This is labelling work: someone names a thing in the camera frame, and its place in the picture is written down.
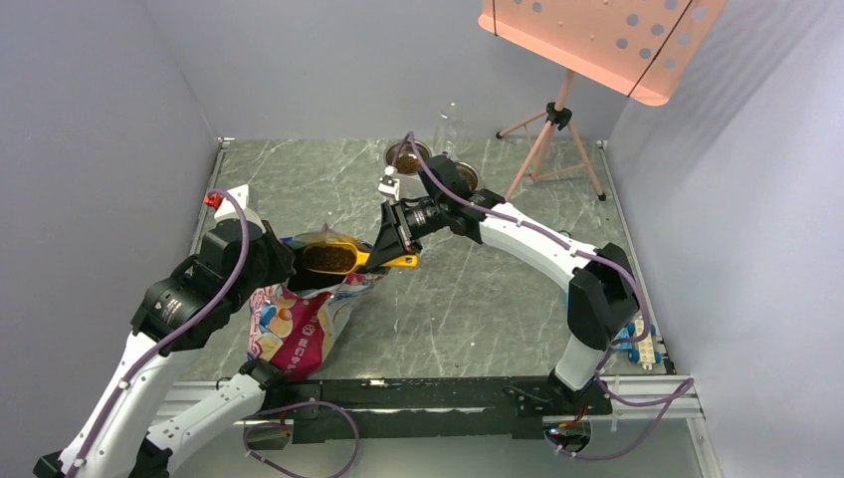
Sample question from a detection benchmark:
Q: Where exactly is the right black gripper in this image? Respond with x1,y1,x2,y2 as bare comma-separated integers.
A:
367,197,449,271

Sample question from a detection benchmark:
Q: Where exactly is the yellow plastic scoop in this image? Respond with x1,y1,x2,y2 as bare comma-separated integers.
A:
302,241,421,276

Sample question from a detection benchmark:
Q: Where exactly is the colourful pet food bag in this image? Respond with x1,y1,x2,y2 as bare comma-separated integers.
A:
247,226,388,381

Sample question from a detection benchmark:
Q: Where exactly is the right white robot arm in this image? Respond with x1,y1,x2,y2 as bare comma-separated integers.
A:
362,155,641,414

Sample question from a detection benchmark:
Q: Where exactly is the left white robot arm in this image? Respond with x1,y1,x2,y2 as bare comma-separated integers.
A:
33,184,295,477

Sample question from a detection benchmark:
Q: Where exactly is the brown pet food kibble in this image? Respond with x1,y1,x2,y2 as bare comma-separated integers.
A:
392,153,420,175

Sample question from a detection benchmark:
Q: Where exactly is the grey double pet bowl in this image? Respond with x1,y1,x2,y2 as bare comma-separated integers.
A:
383,138,483,199

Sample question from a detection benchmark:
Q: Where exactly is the white toy brick car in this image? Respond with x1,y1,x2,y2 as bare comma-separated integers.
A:
625,319,662,370

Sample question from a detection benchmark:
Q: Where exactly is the pink music stand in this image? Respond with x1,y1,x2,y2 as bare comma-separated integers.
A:
478,0,728,200

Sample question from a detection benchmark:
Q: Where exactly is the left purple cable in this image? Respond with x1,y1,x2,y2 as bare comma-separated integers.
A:
62,189,252,478

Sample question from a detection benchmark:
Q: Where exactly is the purple cable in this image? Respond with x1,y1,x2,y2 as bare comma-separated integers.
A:
388,130,695,462
62,189,252,478

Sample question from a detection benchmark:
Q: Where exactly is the blue building base plate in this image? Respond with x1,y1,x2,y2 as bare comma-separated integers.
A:
611,328,636,354

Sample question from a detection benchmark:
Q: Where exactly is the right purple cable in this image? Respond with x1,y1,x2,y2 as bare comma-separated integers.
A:
388,130,695,462

